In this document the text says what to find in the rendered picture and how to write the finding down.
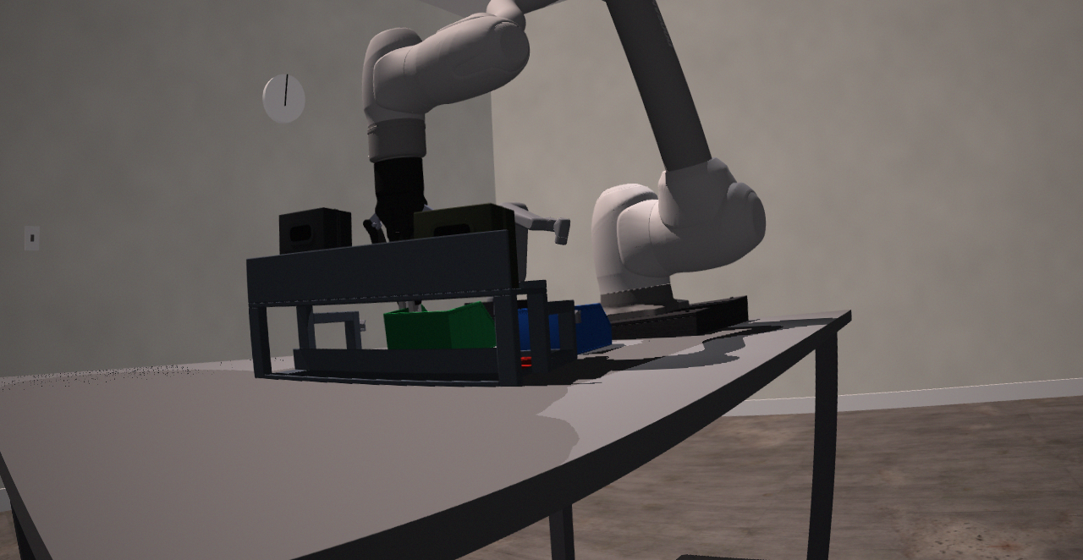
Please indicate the blue bin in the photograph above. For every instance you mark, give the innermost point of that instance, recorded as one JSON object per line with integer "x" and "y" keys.
{"x": 593, "y": 332}

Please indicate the olive green tool case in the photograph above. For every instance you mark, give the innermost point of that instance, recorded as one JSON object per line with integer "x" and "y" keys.
{"x": 469, "y": 219}

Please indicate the green bin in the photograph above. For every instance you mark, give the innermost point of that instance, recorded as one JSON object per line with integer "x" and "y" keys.
{"x": 468, "y": 326}

